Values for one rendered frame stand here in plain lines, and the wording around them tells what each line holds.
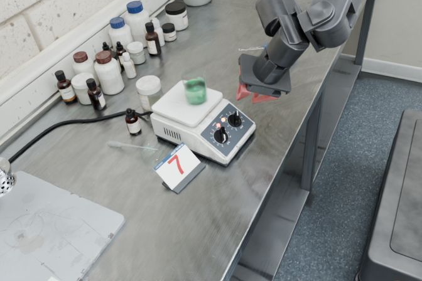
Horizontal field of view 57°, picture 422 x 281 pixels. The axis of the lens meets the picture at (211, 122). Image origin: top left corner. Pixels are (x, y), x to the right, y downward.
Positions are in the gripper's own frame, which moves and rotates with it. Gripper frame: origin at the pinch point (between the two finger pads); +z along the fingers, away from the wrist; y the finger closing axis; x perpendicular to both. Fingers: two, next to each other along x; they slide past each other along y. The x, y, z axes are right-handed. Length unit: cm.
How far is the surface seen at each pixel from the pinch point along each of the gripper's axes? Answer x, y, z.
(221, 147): 8.8, 2.9, 7.0
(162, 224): 24.9, 13.4, 11.0
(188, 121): 4.2, 10.3, 6.6
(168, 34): -39, 11, 30
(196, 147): 7.7, 7.3, 10.7
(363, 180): -18, -86, 66
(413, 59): -88, -127, 57
